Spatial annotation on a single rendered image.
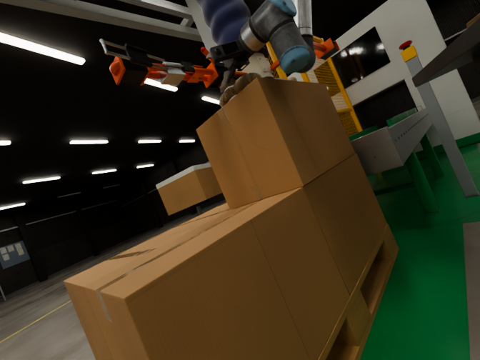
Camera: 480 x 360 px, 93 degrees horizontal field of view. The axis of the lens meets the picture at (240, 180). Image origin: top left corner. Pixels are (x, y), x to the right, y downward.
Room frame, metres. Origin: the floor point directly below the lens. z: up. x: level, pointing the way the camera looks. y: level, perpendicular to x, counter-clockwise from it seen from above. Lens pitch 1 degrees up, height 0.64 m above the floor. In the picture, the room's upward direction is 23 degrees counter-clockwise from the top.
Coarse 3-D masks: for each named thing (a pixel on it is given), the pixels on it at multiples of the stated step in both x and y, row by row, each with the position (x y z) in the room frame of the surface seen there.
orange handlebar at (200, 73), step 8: (320, 48) 1.06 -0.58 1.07; (112, 64) 0.63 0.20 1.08; (160, 64) 0.72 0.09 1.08; (272, 64) 1.06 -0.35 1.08; (112, 72) 0.65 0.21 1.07; (152, 72) 0.74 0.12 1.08; (192, 72) 0.81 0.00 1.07; (200, 72) 0.83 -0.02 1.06; (208, 72) 0.86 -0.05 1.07; (240, 72) 0.99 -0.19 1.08; (192, 80) 0.86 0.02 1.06; (200, 80) 0.89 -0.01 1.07
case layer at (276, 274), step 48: (288, 192) 0.78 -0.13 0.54; (336, 192) 0.92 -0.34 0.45; (192, 240) 0.63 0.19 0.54; (240, 240) 0.54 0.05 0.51; (288, 240) 0.65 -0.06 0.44; (336, 240) 0.82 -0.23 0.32; (96, 288) 0.53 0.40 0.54; (144, 288) 0.38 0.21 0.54; (192, 288) 0.43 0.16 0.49; (240, 288) 0.50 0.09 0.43; (288, 288) 0.60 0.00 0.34; (336, 288) 0.74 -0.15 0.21; (96, 336) 0.76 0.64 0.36; (144, 336) 0.36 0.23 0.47; (192, 336) 0.41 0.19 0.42; (240, 336) 0.47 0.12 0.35; (288, 336) 0.55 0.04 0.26
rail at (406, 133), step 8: (424, 112) 2.39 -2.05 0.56; (408, 120) 1.60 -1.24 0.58; (416, 120) 1.87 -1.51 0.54; (424, 120) 2.20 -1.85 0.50; (392, 128) 1.21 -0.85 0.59; (400, 128) 1.35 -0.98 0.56; (408, 128) 1.51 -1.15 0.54; (416, 128) 1.75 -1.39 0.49; (424, 128) 2.04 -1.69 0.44; (392, 136) 1.16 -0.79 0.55; (400, 136) 1.28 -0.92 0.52; (408, 136) 1.43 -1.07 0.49; (416, 136) 1.64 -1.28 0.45; (400, 144) 1.22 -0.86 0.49; (408, 144) 1.36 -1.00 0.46; (416, 144) 1.55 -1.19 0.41; (400, 152) 1.17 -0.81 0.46; (408, 152) 1.30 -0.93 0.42
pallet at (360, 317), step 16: (384, 240) 1.10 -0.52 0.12; (384, 256) 1.11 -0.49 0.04; (368, 272) 1.08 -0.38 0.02; (384, 272) 1.03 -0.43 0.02; (368, 288) 0.97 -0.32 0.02; (384, 288) 0.96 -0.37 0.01; (352, 304) 0.77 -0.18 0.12; (368, 304) 0.88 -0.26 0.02; (352, 320) 0.74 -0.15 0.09; (368, 320) 0.80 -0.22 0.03; (336, 336) 0.67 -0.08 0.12; (352, 336) 0.73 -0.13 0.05; (336, 352) 0.74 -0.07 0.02; (352, 352) 0.72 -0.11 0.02
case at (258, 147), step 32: (256, 96) 0.79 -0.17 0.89; (288, 96) 0.88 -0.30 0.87; (320, 96) 1.10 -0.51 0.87; (224, 128) 0.93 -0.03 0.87; (256, 128) 0.83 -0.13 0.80; (288, 128) 0.81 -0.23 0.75; (320, 128) 0.99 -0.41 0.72; (224, 160) 0.98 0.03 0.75; (256, 160) 0.87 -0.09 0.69; (288, 160) 0.78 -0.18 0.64; (320, 160) 0.90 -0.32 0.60; (224, 192) 1.04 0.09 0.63; (256, 192) 0.91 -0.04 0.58
